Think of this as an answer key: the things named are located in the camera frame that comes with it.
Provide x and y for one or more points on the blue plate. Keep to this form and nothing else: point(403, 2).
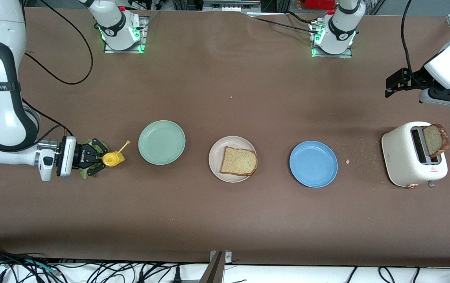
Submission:
point(313, 164)

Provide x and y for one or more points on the red box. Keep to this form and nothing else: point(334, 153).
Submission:
point(319, 4)

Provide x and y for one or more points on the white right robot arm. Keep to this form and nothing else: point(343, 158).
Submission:
point(0, 118)

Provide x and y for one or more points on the dark crust bread slice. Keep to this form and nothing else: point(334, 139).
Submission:
point(433, 141)

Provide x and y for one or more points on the green lettuce leaf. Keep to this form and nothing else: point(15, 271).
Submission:
point(103, 147)

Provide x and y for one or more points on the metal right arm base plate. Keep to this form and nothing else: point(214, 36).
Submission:
point(124, 51)

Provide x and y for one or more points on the dark metal frame bar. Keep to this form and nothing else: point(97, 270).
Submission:
point(213, 273)

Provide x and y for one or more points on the black power plug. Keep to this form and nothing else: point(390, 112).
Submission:
point(177, 277)

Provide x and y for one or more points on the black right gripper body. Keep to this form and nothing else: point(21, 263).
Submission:
point(80, 157)

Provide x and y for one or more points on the light brown bread slice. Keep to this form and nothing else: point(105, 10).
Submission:
point(238, 161)

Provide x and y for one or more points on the cream white toaster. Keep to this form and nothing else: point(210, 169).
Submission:
point(400, 157)

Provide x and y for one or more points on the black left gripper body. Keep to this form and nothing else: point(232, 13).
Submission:
point(417, 76)

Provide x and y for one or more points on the beige plate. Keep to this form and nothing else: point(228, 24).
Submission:
point(217, 157)

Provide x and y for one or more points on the metal corner bracket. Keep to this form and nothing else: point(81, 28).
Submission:
point(228, 257)

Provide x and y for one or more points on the mint green plate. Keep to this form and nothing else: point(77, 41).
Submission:
point(162, 142)

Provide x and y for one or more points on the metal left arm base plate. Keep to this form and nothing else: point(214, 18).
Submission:
point(331, 56)

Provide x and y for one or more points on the aluminium frame beam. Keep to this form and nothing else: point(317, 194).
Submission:
point(231, 6)

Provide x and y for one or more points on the yellow mustard squeeze bottle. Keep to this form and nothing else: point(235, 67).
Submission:
point(111, 159)

